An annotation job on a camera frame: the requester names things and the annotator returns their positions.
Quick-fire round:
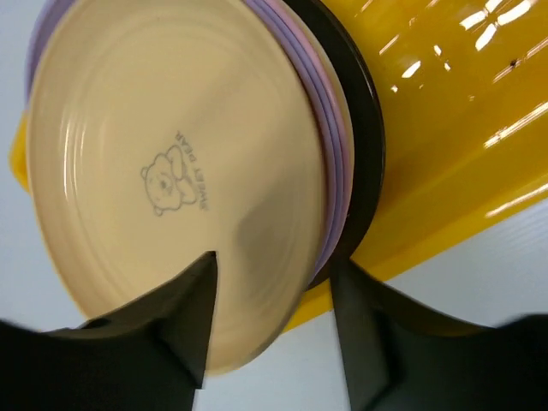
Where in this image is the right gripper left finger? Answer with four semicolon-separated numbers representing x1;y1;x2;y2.
1;251;217;410

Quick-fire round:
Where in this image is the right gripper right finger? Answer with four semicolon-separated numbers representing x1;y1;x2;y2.
331;259;547;410

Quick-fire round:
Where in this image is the yellow plastic plate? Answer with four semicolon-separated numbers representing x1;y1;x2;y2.
27;1;327;374

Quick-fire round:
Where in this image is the pink plastic plate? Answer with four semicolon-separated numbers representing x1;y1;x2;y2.
269;0;354;223

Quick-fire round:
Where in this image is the yellow plastic bin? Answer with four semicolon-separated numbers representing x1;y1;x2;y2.
8;0;548;335

